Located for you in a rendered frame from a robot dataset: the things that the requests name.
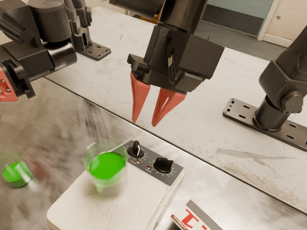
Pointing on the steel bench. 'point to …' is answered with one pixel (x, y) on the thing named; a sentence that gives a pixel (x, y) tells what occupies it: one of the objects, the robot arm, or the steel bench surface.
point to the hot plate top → (108, 205)
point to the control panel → (165, 178)
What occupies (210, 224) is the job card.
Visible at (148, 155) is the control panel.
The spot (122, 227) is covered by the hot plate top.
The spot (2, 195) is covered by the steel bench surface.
